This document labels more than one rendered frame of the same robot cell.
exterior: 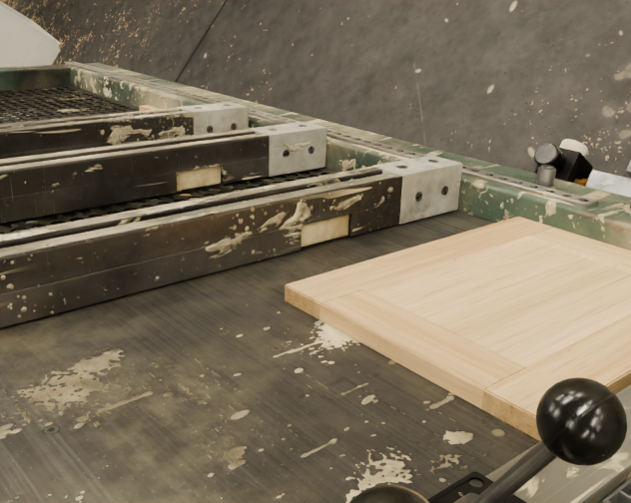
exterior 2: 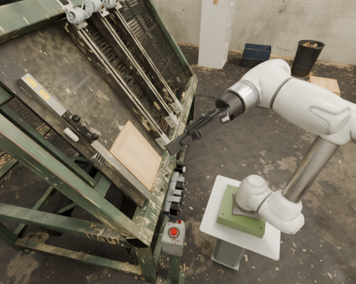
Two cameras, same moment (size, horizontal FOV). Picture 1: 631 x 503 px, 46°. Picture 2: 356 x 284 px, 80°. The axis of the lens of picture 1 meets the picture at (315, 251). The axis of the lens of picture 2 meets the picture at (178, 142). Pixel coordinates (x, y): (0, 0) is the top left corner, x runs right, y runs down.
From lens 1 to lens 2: 0.86 m
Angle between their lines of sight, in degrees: 11
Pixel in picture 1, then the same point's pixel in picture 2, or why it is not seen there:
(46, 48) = (218, 66)
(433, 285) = (136, 141)
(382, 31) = (234, 139)
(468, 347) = (121, 143)
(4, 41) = (216, 56)
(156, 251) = (128, 101)
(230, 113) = (179, 108)
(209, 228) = (136, 107)
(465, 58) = (229, 158)
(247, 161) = (164, 112)
